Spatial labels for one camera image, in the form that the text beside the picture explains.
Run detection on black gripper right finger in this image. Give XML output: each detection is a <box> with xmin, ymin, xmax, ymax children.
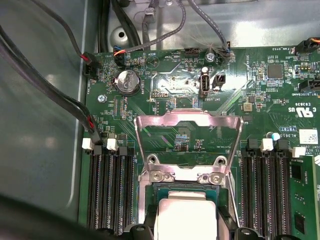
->
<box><xmin>215</xmin><ymin>206</ymin><xmax>254</xmax><ymax>240</ymax></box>

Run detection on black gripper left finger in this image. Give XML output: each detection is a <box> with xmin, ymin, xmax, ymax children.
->
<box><xmin>124</xmin><ymin>204</ymin><xmax>161</xmax><ymax>240</ymax></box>

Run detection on thin wire locking lever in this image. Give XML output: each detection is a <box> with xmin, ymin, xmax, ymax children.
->
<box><xmin>225</xmin><ymin>172</ymin><xmax>241</xmax><ymax>225</ymax></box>

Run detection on silver CPU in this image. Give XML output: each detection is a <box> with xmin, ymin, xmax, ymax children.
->
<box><xmin>152</xmin><ymin>183</ymin><xmax>222</xmax><ymax>240</ymax></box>

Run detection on metal socket cover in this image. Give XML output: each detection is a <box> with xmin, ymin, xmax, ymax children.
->
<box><xmin>134</xmin><ymin>109</ymin><xmax>245</xmax><ymax>182</ymax></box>

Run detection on CPU socket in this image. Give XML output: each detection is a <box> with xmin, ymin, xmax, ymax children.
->
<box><xmin>136</xmin><ymin>171</ymin><xmax>242</xmax><ymax>240</ymax></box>

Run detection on installed green RAM stick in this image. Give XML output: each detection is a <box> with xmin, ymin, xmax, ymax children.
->
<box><xmin>289</xmin><ymin>154</ymin><xmax>320</xmax><ymax>240</ymax></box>

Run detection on small blue capacitor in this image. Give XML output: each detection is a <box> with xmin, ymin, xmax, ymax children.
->
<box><xmin>266</xmin><ymin>131</ymin><xmax>281</xmax><ymax>142</ymax></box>

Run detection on white board label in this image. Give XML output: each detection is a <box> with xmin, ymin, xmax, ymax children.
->
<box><xmin>298</xmin><ymin>128</ymin><xmax>320</xmax><ymax>145</ymax></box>

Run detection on black open PC case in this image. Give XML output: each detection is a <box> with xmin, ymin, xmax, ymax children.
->
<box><xmin>0</xmin><ymin>0</ymin><xmax>320</xmax><ymax>240</ymax></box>

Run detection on internal USB port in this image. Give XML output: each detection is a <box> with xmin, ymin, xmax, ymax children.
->
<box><xmin>199</xmin><ymin>74</ymin><xmax>211</xmax><ymax>98</ymax></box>

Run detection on green motherboard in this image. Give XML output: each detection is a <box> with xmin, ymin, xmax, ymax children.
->
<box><xmin>77</xmin><ymin>46</ymin><xmax>320</xmax><ymax>240</ymax></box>

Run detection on silver coin battery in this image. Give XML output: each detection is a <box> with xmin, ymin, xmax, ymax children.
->
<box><xmin>112</xmin><ymin>69</ymin><xmax>141</xmax><ymax>95</ymax></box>

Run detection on black square chip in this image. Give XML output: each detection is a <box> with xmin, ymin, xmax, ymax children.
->
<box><xmin>266</xmin><ymin>64</ymin><xmax>284</xmax><ymax>79</ymax></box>

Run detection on black flat board connector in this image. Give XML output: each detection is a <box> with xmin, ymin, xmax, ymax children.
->
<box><xmin>298</xmin><ymin>79</ymin><xmax>320</xmax><ymax>93</ymax></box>

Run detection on black fan connector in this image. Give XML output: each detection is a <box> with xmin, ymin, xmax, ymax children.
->
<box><xmin>82</xmin><ymin>51</ymin><xmax>103</xmax><ymax>76</ymax></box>

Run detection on thick black blurred cable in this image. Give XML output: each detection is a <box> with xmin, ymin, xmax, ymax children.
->
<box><xmin>0</xmin><ymin>192</ymin><xmax>126</xmax><ymax>240</ymax></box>

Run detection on long black looped wire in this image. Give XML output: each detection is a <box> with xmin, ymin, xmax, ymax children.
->
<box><xmin>0</xmin><ymin>23</ymin><xmax>103</xmax><ymax>147</ymax></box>

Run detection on black connector orange wires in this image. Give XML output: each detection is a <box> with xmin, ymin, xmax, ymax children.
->
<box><xmin>294</xmin><ymin>36</ymin><xmax>320</xmax><ymax>57</ymax></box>

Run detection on thick black power cable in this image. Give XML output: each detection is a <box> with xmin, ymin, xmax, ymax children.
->
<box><xmin>98</xmin><ymin>0</ymin><xmax>142</xmax><ymax>52</ymax></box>

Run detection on short black looped wire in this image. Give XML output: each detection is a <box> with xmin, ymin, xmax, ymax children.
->
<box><xmin>28</xmin><ymin>0</ymin><xmax>86</xmax><ymax>61</ymax></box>

